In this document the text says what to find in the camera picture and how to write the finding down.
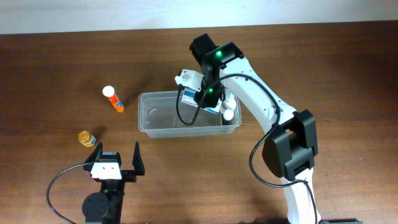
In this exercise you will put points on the clear plastic container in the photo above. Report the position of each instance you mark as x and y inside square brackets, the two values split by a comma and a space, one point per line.
[157, 117]

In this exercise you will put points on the white Panadol box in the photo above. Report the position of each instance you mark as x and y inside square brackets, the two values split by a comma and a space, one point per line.
[188, 98]

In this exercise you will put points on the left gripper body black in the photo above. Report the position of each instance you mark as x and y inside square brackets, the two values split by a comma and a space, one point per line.
[126, 175]

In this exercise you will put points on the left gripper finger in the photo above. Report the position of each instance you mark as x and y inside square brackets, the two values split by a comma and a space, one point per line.
[137, 159]
[96, 154]

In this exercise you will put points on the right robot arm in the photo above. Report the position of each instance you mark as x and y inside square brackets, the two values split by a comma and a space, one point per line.
[290, 140]

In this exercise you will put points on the white spray bottle clear cap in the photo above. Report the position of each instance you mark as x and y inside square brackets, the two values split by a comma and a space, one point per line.
[229, 103]

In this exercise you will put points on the small jar gold lid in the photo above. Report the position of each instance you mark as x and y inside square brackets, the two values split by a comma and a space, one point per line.
[86, 139]

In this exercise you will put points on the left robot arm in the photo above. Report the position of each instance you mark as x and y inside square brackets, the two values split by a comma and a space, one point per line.
[105, 206]

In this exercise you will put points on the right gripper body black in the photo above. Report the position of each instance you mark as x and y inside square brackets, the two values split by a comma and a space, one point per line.
[206, 101]

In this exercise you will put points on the dark bottle white cap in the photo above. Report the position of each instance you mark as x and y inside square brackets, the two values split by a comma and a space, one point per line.
[227, 117]

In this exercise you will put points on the orange tablet tube white cap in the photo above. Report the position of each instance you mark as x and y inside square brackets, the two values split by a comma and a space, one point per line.
[109, 92]

